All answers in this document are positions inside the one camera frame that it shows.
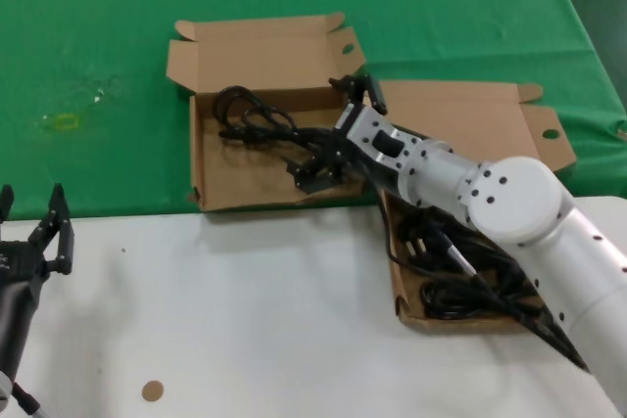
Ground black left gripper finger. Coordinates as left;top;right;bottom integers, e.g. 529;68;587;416
0;184;16;224
27;182;75;276

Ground brown cardboard disc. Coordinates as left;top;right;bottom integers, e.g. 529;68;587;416
140;380;164;403

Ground green tablecloth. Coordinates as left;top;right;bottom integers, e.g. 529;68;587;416
0;0;627;221

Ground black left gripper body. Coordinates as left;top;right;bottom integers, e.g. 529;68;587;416
0;240;51;293

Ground clear plastic wrapper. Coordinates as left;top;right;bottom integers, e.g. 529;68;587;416
38;73;123;138

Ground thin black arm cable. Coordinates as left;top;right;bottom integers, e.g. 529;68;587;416
379;187;589;375

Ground black cable with silver connector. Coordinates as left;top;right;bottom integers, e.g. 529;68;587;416
9;381;48;418
428;219;491;292

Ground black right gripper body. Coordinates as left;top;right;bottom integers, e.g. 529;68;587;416
328;132;366;169

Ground open brown cardboard box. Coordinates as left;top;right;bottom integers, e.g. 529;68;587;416
362;78;578;336
165;11;367;213

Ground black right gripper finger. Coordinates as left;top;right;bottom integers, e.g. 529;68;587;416
327;73;389;116
287;141;350;195

